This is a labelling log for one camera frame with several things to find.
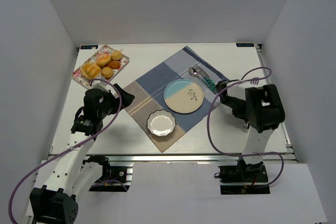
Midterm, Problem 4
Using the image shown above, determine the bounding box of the pink glazed round bun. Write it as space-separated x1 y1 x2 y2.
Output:
96 54 111 67

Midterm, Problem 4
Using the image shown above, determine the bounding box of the long golden bread loaf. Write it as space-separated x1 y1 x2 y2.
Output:
80 62 101 80

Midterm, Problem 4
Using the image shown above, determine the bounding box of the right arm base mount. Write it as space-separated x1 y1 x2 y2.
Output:
214 159 270 195

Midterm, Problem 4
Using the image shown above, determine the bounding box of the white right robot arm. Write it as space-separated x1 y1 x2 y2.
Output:
216 81 285 173

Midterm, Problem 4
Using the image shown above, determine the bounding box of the round tan bun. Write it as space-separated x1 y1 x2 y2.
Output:
101 67 114 79
111 50 123 61

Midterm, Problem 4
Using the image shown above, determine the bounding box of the brown oval muffin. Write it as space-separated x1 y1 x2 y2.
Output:
107 60 121 69

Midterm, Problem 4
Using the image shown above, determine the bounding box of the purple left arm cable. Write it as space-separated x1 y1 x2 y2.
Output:
8 78 123 224

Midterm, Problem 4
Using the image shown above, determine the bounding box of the blue table label left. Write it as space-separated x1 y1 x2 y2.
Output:
80 45 98 50

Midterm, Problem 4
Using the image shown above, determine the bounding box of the green handled spoon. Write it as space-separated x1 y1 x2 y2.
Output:
189 67 208 85

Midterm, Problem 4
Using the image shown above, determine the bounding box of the blue and cream plate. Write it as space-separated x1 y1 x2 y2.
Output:
163 79 204 114

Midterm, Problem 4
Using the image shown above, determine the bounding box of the round tan bun top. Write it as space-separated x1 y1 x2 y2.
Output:
111 50 123 61

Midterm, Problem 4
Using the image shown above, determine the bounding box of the blue table label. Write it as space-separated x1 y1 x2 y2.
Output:
80 45 98 50
236 42 255 47

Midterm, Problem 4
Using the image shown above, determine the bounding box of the blue patchwork placemat cloth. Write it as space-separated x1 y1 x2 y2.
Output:
125 46 227 152

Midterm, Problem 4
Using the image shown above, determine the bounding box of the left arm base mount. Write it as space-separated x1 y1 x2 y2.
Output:
82 156 132 192

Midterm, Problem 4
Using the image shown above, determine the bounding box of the green handled fork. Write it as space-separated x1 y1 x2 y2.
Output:
193 65 214 87

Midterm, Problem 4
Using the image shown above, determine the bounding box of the green handled knife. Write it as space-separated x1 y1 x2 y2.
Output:
199 70 217 94

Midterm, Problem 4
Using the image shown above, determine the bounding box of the blue table label right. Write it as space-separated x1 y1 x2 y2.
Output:
236 42 255 47

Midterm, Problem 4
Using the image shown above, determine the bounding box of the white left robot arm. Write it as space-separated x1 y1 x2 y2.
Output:
29 84 135 223

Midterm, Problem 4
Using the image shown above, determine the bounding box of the white scalloped bowl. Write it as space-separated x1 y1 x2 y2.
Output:
146 110 176 137

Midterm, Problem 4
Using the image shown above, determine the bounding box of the round tan bun bottom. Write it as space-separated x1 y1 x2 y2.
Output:
101 67 114 79

